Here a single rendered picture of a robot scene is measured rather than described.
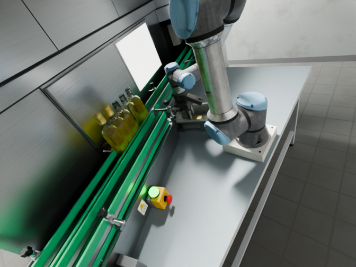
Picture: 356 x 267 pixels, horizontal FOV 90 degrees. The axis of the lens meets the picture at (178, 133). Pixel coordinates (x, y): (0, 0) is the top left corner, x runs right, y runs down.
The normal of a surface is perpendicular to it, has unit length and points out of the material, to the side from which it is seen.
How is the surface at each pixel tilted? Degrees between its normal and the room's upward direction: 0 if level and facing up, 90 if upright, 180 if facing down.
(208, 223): 0
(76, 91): 90
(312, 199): 0
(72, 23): 90
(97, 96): 90
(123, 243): 90
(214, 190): 0
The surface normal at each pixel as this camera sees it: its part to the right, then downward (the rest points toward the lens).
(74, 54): 0.90, -0.02
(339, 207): -0.32, -0.71
